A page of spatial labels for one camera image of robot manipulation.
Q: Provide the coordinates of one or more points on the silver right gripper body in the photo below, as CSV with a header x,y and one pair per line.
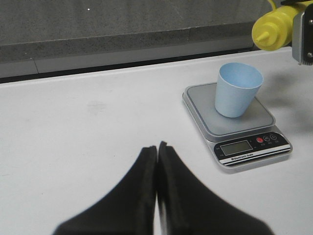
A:
x,y
302,36

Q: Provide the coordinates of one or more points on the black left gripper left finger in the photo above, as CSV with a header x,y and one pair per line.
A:
x,y
128,209

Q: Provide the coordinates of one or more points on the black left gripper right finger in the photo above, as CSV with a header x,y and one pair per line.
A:
x,y
188,207

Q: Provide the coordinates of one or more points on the yellow squeeze bottle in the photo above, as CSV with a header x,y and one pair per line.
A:
x,y
274,29

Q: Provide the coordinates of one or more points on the light blue plastic cup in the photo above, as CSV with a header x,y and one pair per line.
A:
x,y
237,85

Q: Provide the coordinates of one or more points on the silver digital kitchen scale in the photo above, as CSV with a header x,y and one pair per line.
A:
x,y
237,144

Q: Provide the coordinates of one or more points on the grey stone counter ledge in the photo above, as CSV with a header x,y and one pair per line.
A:
x,y
41,36

